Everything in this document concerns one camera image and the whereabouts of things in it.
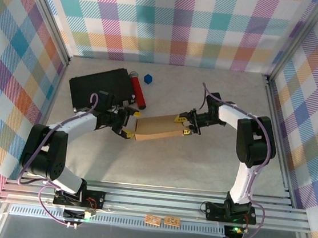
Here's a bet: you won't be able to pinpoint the small blue block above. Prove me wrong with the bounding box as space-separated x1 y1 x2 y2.
143 72 155 86

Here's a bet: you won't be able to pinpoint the black carry case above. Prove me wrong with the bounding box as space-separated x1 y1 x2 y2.
65 62 140 117

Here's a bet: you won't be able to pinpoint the slotted grey cable duct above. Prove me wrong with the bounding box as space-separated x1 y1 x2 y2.
7 204 229 238

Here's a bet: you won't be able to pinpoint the black cable connector bracket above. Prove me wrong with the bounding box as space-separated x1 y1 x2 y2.
224 224 247 238
62 205 94 231

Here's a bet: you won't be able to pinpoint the brown cardboard box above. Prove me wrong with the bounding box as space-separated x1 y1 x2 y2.
133 109 188 148

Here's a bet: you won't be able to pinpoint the red microphone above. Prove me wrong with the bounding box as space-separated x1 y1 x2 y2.
125 70 151 111

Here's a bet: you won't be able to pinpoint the aluminium frame side rail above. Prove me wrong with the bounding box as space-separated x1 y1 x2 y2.
19 54 72 185
251 78 310 209

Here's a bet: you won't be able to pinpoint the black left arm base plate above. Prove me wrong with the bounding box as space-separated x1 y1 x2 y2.
53 185 107 212

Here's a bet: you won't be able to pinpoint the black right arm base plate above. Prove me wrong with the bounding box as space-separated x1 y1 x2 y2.
203 201 259 227

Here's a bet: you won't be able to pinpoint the aluminium frame post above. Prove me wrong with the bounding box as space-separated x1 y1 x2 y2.
263 0 318 89
9 0 78 65

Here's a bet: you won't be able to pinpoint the small orange circuit board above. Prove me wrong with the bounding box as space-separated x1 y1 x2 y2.
163 215 180 228

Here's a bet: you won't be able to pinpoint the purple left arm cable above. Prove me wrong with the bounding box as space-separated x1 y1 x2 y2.
14 85 101 229

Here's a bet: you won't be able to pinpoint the small wooden tags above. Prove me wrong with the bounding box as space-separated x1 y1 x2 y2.
144 213 162 227

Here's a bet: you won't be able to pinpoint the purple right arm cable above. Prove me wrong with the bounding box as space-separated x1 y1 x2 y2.
184 82 284 238

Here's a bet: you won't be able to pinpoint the aluminium frame cross rail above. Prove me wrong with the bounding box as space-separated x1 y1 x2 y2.
0 166 316 237

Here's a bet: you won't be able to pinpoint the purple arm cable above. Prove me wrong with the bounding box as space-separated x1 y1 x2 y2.
184 82 284 238
14 85 101 229

